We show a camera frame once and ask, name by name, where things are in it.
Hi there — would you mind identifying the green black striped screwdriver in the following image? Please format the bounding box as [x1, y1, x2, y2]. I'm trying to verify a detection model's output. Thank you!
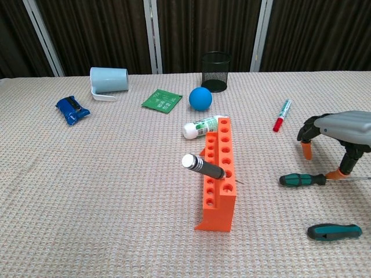
[279, 173, 371, 188]

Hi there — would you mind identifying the teal black screwdriver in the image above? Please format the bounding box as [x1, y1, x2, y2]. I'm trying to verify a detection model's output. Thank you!
[307, 224, 363, 241]

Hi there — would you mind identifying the orange hole block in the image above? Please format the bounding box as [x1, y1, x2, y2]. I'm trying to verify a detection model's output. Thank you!
[194, 117, 238, 233]

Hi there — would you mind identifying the black precision screwdriver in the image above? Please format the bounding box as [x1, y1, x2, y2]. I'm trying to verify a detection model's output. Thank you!
[181, 153, 244, 185]

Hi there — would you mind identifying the light blue plastic mug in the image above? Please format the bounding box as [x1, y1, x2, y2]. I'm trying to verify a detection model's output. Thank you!
[89, 67, 130, 102]

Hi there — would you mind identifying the blue ball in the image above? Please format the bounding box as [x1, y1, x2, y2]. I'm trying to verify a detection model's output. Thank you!
[188, 86, 213, 112]

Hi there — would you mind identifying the black mesh pen cup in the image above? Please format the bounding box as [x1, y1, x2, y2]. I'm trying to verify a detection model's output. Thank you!
[201, 51, 232, 93]

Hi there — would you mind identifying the white green glue bottle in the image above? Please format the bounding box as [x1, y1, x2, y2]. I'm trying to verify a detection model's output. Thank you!
[182, 115, 225, 139]

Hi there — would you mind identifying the beige woven tablecloth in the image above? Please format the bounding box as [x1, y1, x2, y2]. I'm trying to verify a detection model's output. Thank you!
[0, 70, 371, 278]

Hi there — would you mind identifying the green sachet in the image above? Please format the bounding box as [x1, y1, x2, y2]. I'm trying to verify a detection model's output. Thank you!
[140, 89, 183, 115]

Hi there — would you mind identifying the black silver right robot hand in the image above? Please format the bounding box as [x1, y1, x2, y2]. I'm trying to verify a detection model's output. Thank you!
[296, 109, 371, 180]

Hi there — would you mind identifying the blue snack packet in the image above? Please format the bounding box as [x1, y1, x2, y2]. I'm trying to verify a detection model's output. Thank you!
[54, 95, 91, 126]

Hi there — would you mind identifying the aluminium frame post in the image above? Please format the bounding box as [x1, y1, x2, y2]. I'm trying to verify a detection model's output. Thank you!
[22, 0, 65, 78]
[143, 0, 163, 75]
[249, 0, 271, 72]

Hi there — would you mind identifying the red capped marker pen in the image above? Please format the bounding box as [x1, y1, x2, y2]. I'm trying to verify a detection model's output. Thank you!
[272, 99, 292, 133]

